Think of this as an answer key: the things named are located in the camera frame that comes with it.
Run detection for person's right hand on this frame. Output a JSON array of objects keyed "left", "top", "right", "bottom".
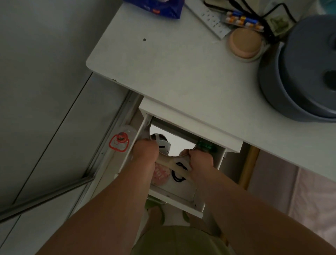
[{"left": 179, "top": 149, "right": 215, "bottom": 184}]

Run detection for person's left hand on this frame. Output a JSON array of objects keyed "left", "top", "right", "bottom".
[{"left": 131, "top": 138, "right": 161, "bottom": 171}]

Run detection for beige comb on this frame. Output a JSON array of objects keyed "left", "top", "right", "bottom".
[{"left": 157, "top": 154, "right": 191, "bottom": 182}]

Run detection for black hair tie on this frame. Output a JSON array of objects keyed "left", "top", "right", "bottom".
[{"left": 171, "top": 162, "right": 191, "bottom": 182}]

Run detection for round metal-rimmed mirror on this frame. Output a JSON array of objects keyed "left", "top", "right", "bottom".
[{"left": 149, "top": 123, "right": 198, "bottom": 158}]

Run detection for white drawer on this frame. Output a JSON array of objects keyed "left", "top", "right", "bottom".
[{"left": 115, "top": 114, "right": 227, "bottom": 219}]

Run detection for person's right forearm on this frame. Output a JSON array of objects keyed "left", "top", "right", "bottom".
[{"left": 190, "top": 168, "right": 336, "bottom": 255}]

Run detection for person's left forearm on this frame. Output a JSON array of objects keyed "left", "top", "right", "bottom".
[{"left": 36, "top": 160, "right": 158, "bottom": 255}]

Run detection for white bedside table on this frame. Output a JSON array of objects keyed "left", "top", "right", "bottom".
[{"left": 86, "top": 0, "right": 336, "bottom": 183}]

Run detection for green scissors package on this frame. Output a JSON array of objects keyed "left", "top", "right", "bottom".
[{"left": 196, "top": 140, "right": 218, "bottom": 153}]

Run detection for pink round box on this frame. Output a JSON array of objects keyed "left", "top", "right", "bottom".
[{"left": 153, "top": 163, "right": 170, "bottom": 186}]

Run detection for green shorts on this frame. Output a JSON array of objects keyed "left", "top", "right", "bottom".
[{"left": 131, "top": 225, "right": 232, "bottom": 255}]

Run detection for pink mattress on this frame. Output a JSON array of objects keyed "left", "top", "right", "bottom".
[{"left": 248, "top": 150, "right": 336, "bottom": 249}]

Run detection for white wardrobe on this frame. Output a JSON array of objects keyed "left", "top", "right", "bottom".
[{"left": 0, "top": 0, "right": 144, "bottom": 224}]

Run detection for peach round compact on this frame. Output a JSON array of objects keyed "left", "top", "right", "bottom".
[{"left": 227, "top": 27, "right": 270, "bottom": 63}]

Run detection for grey rice cooker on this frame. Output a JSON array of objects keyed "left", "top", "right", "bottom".
[{"left": 258, "top": 14, "right": 336, "bottom": 123}]

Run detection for white power strip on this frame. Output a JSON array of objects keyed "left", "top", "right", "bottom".
[{"left": 184, "top": 0, "right": 232, "bottom": 40}]

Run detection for blue packet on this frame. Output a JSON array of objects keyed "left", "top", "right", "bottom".
[{"left": 123, "top": 0, "right": 185, "bottom": 19}]

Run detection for pill blister pack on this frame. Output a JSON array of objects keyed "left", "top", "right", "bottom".
[{"left": 224, "top": 11, "right": 265, "bottom": 33}]

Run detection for green patterned sachet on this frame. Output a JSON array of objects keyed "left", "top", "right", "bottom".
[{"left": 267, "top": 14, "right": 292, "bottom": 36}]

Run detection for water bottle red handle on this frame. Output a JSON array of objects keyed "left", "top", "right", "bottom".
[{"left": 108, "top": 125, "right": 138, "bottom": 159}]

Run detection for wooden bed frame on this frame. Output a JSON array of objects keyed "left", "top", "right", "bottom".
[{"left": 238, "top": 146, "right": 260, "bottom": 190}]

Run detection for black cable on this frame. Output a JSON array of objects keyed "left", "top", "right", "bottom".
[{"left": 203, "top": 0, "right": 297, "bottom": 46}]

